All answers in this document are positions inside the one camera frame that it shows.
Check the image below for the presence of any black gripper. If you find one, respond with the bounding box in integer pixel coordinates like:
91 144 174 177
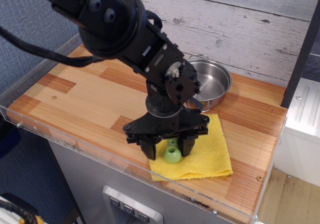
123 105 210 160

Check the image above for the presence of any green grey toy spatula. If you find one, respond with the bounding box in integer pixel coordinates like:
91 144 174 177
163 138 182 164

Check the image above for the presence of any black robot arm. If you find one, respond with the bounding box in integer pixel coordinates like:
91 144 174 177
48 0 210 160

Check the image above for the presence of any yellow cloth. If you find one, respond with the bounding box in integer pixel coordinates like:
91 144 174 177
149 114 234 182

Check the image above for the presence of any steel pot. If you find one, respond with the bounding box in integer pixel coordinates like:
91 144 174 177
188 54 232 112

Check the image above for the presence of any grey cabinet with dispenser panel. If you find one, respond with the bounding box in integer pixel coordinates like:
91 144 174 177
49 141 233 224

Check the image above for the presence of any clear acrylic front guard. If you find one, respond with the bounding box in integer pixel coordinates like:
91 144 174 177
1 100 287 224

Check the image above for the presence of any clear acrylic guard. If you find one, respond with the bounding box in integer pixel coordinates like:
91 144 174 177
1 100 287 224
0 34 82 108

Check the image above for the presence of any yellow object bottom left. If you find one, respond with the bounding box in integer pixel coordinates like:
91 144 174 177
18 215 45 224

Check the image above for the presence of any clear acrylic left guard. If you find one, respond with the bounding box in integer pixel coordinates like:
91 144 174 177
0 34 82 108

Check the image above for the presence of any dark grey right post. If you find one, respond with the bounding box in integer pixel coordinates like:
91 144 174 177
280 0 320 108

